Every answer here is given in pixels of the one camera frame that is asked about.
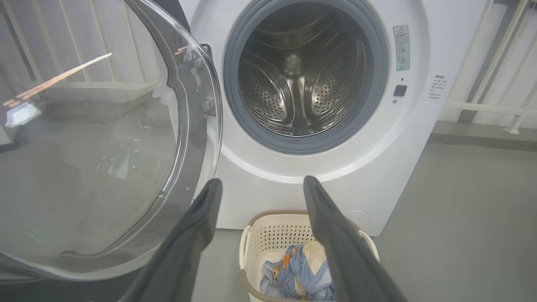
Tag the stainless steel washing machine drum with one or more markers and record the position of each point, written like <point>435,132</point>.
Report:
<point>298,84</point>

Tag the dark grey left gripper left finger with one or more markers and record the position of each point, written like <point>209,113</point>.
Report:
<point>180,260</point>

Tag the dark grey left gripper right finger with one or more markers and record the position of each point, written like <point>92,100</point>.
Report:
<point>344,260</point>

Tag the grey warning sticker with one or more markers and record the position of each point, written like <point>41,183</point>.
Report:
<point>401,48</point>

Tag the white metal railing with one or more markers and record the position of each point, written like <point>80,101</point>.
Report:
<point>482,107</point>

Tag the cream perforated laundry basket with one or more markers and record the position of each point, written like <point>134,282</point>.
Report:
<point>268,239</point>

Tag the black-rimmed glass washer door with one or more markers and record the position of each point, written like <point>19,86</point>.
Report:
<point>105,167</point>

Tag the cream white garment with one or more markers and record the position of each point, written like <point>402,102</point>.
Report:
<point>314,253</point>

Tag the blue bear-print garment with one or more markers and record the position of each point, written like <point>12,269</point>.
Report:
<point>293,272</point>

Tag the round white filter cover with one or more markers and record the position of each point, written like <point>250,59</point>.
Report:
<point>358,218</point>

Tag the black door latch socket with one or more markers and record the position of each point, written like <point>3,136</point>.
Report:
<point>400,90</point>

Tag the white front-load washing machine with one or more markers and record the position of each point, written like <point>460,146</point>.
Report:
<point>411,147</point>

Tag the grey rubber door gasket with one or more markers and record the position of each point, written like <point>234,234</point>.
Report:
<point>377,84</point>

